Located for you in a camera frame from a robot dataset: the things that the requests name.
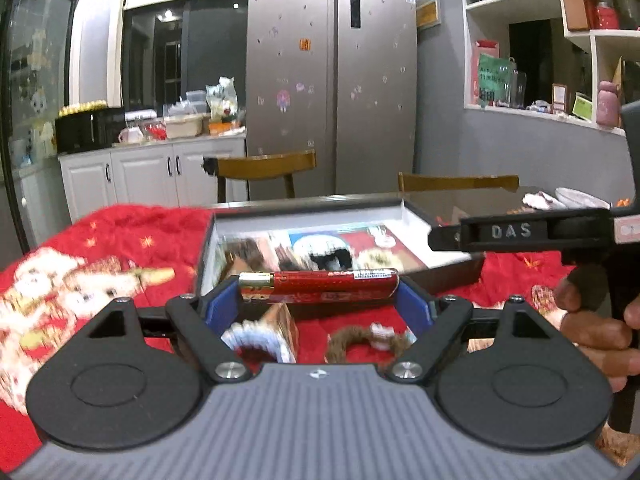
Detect beige plastic basin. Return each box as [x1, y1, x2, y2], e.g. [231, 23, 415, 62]
[164, 114, 205, 139]

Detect brown cardboard box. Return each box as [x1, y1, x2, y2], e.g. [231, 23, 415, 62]
[560, 0, 596, 31]

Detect red jar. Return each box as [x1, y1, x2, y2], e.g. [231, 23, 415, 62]
[595, 2, 621, 31]

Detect printed booklet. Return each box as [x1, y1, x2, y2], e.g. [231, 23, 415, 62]
[217, 225, 431, 281]

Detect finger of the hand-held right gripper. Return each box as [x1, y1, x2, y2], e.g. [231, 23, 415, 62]
[427, 220, 463, 253]

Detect white bowl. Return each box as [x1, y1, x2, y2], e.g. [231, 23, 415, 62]
[555, 187, 611, 210]

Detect small wooden frame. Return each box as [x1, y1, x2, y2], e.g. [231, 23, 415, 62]
[551, 82, 571, 113]

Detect white kitchen cabinet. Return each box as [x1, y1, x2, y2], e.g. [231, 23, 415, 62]
[57, 135, 248, 223]

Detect box of gold chocolates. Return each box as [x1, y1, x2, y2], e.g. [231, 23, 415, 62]
[59, 101, 108, 117]

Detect person's right hand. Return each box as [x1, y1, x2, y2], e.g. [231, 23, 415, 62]
[554, 275, 640, 393]

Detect glass sliding door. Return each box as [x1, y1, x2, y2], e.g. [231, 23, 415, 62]
[0, 0, 81, 256]

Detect pink white cloth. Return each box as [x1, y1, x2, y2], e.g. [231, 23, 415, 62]
[522, 191, 566, 209]

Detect white ruffled scrunchie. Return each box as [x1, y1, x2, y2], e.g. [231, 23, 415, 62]
[221, 321, 296, 363]

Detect brown fuzzy scrunchie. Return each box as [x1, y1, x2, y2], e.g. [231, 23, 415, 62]
[325, 324, 417, 363]

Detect clear glass vase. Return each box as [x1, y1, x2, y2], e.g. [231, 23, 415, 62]
[510, 70, 527, 109]

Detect yellow wall sign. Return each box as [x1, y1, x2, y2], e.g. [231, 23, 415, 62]
[416, 0, 443, 30]

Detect red snack packet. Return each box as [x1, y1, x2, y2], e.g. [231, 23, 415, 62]
[238, 269, 400, 306]

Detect green card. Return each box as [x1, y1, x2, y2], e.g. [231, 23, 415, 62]
[571, 92, 593, 121]

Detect pink bottle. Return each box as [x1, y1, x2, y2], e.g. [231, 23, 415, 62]
[596, 80, 621, 127]

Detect black shallow box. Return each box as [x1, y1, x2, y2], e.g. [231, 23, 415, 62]
[197, 196, 486, 301]

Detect red printed blanket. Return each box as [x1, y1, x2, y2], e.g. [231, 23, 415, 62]
[0, 204, 640, 468]

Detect silver double-door refrigerator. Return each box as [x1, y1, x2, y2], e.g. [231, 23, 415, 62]
[246, 0, 418, 201]

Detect black microwave oven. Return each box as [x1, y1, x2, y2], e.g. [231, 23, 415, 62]
[55, 107, 126, 155]

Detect clear plastic containers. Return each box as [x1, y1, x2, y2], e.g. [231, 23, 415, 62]
[167, 90, 208, 117]

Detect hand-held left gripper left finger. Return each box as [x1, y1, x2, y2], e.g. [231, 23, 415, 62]
[80, 277, 253, 383]

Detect green sign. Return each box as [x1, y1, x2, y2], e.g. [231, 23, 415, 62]
[477, 60, 511, 108]

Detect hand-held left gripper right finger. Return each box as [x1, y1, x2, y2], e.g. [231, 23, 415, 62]
[387, 277, 551, 386]

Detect clear snack bag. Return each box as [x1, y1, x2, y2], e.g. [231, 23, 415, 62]
[206, 76, 238, 123]

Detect wooden chair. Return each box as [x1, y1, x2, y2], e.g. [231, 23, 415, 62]
[202, 150, 317, 203]
[397, 172, 521, 195]

